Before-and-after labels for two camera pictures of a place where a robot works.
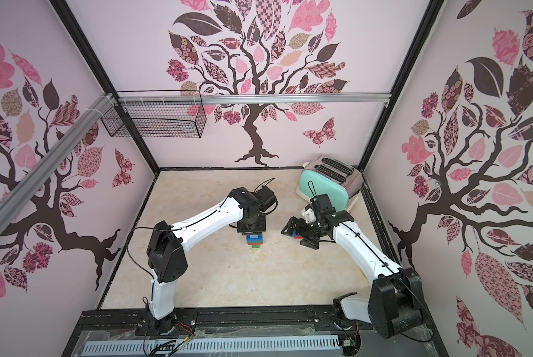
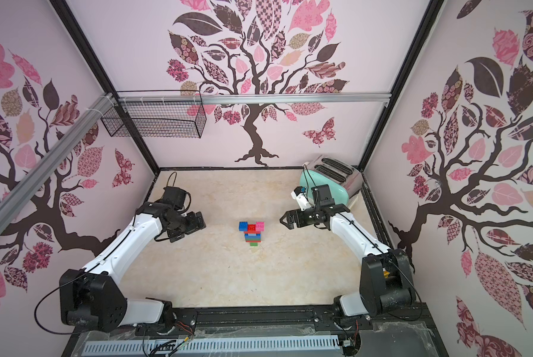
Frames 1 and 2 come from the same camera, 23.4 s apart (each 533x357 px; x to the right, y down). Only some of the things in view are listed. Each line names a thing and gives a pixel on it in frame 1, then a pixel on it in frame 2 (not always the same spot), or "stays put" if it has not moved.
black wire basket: x=157 y=120 stays put
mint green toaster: x=326 y=175 stays put
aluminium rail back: x=231 y=98 stays put
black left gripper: x=246 y=231 to x=196 y=224
